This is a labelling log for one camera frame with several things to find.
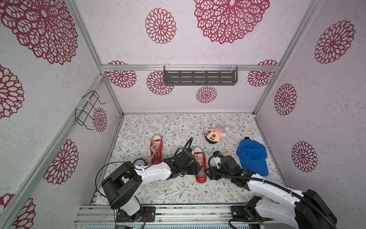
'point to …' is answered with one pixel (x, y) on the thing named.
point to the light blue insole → (201, 172)
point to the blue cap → (252, 156)
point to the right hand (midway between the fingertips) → (208, 168)
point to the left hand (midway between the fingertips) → (196, 169)
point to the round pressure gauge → (139, 162)
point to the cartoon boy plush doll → (213, 135)
